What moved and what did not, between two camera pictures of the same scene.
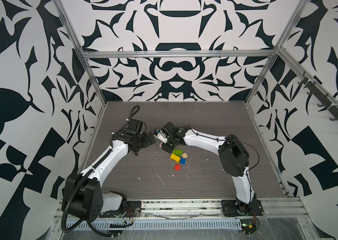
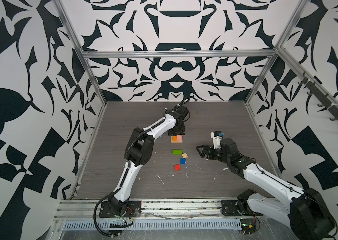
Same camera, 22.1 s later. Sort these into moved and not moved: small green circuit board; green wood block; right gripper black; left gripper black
Moved: right gripper black; left gripper black
Not moved: green wood block; small green circuit board
